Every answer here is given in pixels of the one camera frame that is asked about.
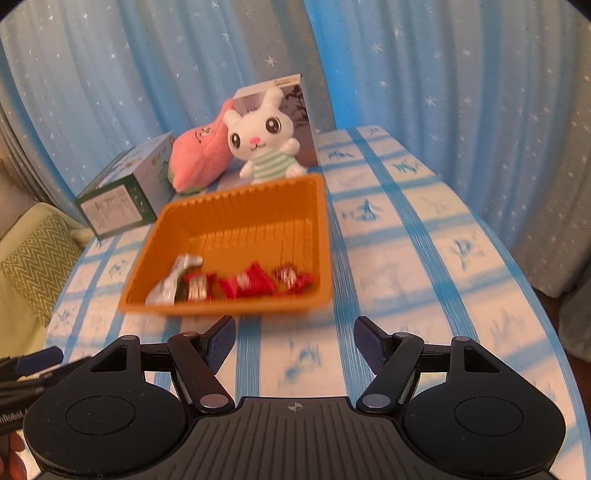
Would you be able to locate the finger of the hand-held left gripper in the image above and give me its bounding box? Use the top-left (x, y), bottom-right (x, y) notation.
top-left (37, 356), bottom-right (92, 393)
top-left (0, 347), bottom-right (64, 377)

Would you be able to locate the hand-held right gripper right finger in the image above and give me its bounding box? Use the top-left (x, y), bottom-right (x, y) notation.
top-left (355, 316), bottom-right (506, 413)

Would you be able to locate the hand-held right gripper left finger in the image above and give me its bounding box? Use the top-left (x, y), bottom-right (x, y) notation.
top-left (85, 316), bottom-right (237, 413)

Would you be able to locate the red snack packet white label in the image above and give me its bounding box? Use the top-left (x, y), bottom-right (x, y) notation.
top-left (178, 271), bottom-right (218, 304)

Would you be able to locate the red square candy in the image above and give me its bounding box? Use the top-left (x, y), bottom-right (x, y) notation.
top-left (218, 261), bottom-right (277, 299)

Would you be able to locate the clear silver snack packet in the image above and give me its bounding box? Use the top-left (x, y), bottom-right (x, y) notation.
top-left (145, 254), bottom-right (204, 306)

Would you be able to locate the shiny red foil candy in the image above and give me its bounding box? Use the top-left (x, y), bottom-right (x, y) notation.
top-left (272, 264), bottom-right (316, 294)

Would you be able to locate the orange plastic tray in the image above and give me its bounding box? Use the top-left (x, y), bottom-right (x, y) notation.
top-left (117, 173), bottom-right (332, 317)

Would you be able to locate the person's left hand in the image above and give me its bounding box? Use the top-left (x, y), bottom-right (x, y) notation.
top-left (0, 431), bottom-right (29, 480)

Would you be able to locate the blue checked floral tablecloth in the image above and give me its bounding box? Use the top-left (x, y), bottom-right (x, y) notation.
top-left (45, 124), bottom-right (580, 480)

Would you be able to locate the green zigzag cushion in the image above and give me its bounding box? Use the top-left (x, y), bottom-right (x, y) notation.
top-left (0, 215), bottom-right (85, 329)

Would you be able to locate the pale green sofa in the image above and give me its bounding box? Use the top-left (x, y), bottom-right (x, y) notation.
top-left (0, 200), bottom-right (95, 462)

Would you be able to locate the green and white carton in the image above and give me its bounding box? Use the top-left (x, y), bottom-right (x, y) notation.
top-left (75, 133), bottom-right (175, 240)

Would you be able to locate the grey brown cushion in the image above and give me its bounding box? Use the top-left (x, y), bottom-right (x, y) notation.
top-left (0, 159), bottom-right (40, 210)

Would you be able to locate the pink plush toy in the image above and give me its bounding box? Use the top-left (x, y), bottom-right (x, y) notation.
top-left (168, 98), bottom-right (236, 193)

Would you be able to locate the white rabbit plush toy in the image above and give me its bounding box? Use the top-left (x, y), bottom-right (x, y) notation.
top-left (223, 88), bottom-right (307, 185)

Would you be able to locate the grey chair cover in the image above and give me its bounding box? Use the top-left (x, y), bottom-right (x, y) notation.
top-left (556, 281), bottom-right (591, 366)

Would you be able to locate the grey pleated curtain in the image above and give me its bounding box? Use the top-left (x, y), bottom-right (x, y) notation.
top-left (0, 83), bottom-right (33, 197)

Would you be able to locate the grey and white box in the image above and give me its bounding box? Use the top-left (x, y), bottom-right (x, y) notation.
top-left (232, 74), bottom-right (319, 169)

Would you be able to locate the blue star curtain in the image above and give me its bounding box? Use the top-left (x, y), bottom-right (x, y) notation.
top-left (0, 0), bottom-right (339, 228)
top-left (302, 0), bottom-right (591, 297)

